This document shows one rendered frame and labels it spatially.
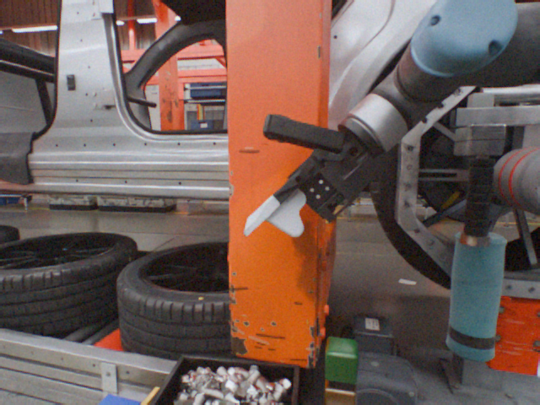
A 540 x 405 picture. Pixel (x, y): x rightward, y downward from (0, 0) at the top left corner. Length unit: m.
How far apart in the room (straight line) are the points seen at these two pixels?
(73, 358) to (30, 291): 0.40
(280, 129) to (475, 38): 0.22
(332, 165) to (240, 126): 0.19
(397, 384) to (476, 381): 0.40
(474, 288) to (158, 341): 0.79
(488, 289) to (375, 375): 0.31
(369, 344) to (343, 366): 0.54
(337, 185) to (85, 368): 0.83
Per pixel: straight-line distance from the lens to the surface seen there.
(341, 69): 1.10
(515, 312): 0.96
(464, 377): 1.21
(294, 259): 0.56
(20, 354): 1.19
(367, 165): 0.44
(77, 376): 1.07
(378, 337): 0.97
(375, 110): 0.44
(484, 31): 0.36
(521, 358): 1.01
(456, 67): 0.37
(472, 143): 0.63
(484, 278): 0.77
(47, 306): 1.39
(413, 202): 0.84
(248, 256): 0.58
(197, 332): 0.95
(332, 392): 0.47
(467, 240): 0.64
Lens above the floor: 0.90
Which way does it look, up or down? 8 degrees down
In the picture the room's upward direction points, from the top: straight up
